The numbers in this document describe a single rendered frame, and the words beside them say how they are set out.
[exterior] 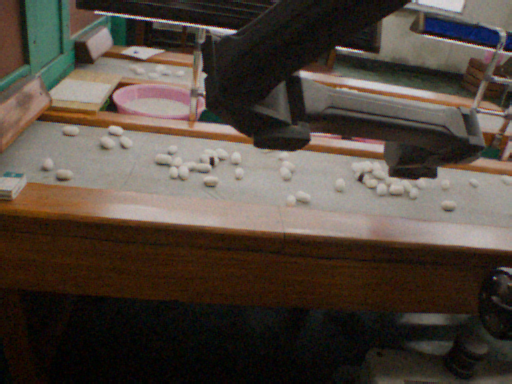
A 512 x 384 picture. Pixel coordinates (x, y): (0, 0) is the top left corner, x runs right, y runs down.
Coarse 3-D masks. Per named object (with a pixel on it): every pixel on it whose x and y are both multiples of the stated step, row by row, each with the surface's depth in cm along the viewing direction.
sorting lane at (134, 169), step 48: (48, 144) 91; (96, 144) 95; (144, 144) 99; (192, 144) 103; (240, 144) 108; (144, 192) 81; (192, 192) 84; (240, 192) 87; (288, 192) 90; (336, 192) 94; (432, 192) 102; (480, 192) 107
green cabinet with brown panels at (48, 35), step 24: (0, 0) 80; (24, 0) 88; (48, 0) 104; (72, 0) 124; (0, 24) 81; (24, 24) 91; (48, 24) 106; (72, 24) 127; (96, 24) 150; (0, 48) 83; (24, 48) 94; (48, 48) 108; (0, 72) 84; (24, 72) 93
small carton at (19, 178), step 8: (8, 176) 70; (16, 176) 70; (24, 176) 71; (0, 184) 67; (8, 184) 68; (16, 184) 68; (24, 184) 71; (0, 192) 66; (8, 192) 67; (16, 192) 68
